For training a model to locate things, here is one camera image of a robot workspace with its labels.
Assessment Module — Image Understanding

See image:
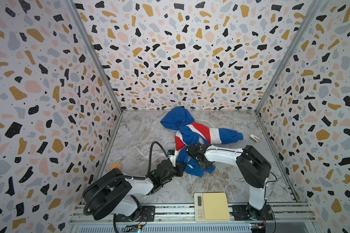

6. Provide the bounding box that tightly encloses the blue red white jacket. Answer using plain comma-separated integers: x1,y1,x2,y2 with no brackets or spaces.
160,107,244,177

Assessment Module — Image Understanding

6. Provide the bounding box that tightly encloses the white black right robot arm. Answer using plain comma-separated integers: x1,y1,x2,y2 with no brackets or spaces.
186,143,271,211

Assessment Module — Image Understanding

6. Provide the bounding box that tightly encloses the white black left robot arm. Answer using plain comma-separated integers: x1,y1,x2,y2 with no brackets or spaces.
82,159,186,221

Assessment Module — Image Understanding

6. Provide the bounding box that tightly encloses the cream kitchen scale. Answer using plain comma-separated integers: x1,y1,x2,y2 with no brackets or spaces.
194,193,231,222

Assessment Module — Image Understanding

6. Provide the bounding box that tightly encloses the pink yellow small toy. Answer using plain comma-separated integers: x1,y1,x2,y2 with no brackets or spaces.
110,163,121,170

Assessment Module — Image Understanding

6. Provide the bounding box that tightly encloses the small white clip object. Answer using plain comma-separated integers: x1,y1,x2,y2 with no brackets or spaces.
249,134,260,143

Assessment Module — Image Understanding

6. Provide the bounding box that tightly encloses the black corrugated cable hose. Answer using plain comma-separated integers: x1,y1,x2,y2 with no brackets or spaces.
83,141,170,216

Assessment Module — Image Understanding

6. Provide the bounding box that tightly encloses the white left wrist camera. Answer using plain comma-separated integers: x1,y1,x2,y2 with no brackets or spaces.
167,150,178,167

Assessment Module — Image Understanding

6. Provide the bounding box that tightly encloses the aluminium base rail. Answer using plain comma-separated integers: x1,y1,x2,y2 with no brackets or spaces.
70,203,321,233

